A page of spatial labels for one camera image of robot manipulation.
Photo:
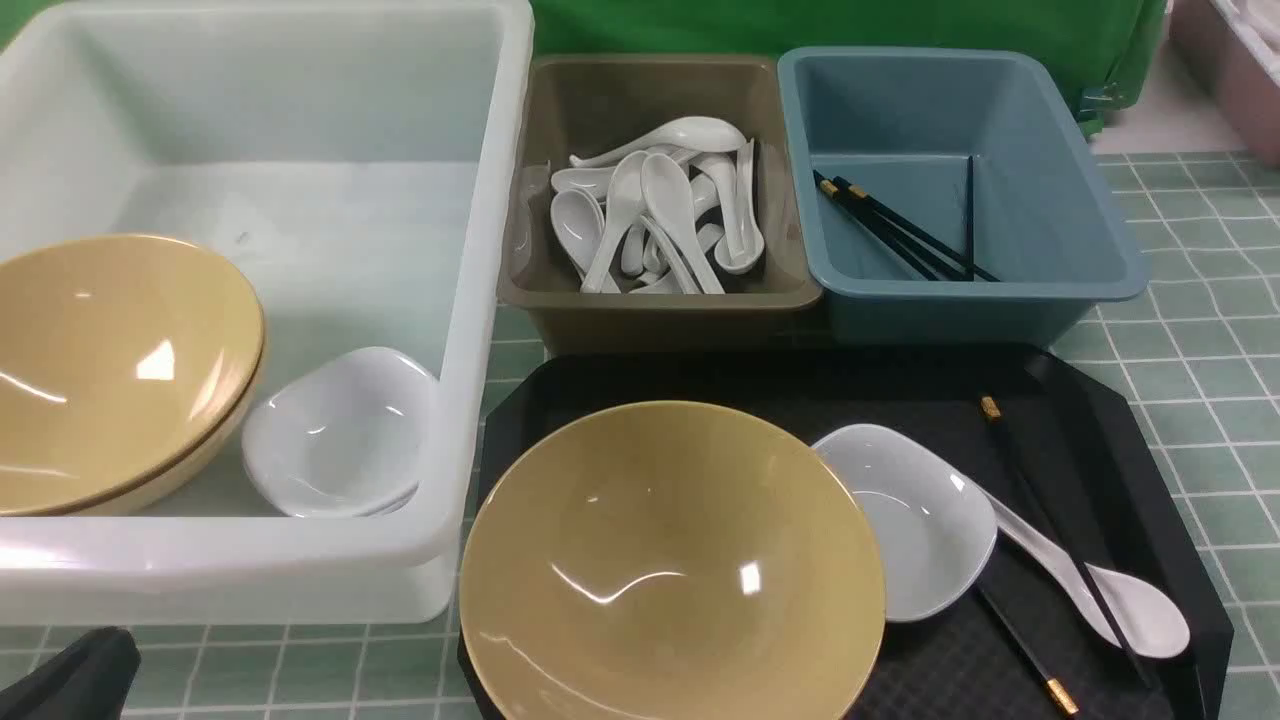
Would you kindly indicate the blue plastic bin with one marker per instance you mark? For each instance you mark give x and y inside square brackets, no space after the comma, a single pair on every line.
[950,138]

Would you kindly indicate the left white spoon in bin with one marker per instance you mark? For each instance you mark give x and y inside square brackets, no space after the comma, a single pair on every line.
[579,222]

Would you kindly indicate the pink plastic bin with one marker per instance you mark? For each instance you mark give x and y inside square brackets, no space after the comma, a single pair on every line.
[1226,48]

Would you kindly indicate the brown plastic bin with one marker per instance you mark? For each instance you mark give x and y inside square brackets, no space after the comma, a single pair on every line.
[584,105]

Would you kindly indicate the black chopstick gold tip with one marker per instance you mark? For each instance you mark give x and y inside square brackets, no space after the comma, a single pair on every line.
[1053,687]
[1060,540]

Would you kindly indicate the stacked yellow bowl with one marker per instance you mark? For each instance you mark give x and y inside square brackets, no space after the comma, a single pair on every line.
[128,360]

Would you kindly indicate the centre white spoon in bin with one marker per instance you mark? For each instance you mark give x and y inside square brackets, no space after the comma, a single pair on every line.
[667,193]

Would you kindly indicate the top white spoon in bin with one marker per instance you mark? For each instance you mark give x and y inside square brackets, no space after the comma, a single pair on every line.
[702,134]

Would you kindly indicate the black chopstick in bin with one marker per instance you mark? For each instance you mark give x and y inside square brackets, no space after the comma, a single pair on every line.
[885,232]
[947,263]

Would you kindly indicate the right white spoon in bin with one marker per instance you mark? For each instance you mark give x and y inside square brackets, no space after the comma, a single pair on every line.
[743,244]

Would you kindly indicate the large white plastic tub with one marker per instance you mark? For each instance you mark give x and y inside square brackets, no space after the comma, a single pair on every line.
[354,160]

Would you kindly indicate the black serving tray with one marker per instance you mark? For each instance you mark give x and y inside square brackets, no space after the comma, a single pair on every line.
[1058,447]

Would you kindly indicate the white spoon in bin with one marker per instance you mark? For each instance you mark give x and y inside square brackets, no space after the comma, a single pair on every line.
[702,134]
[579,222]
[743,244]
[667,193]

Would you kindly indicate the white square dish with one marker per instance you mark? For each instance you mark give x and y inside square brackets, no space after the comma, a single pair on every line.
[936,529]

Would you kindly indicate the yellow noodle bowl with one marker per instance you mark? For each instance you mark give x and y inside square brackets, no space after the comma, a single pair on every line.
[671,560]

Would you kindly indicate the stacked white dish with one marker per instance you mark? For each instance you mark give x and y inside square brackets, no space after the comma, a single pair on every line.
[342,441]

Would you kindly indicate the white ceramic soup spoon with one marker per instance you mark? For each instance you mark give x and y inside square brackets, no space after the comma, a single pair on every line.
[1152,624]

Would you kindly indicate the green backdrop cloth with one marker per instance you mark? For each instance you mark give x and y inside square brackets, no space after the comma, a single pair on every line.
[1097,52]

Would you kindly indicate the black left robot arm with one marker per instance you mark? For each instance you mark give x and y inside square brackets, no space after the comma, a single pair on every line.
[89,679]

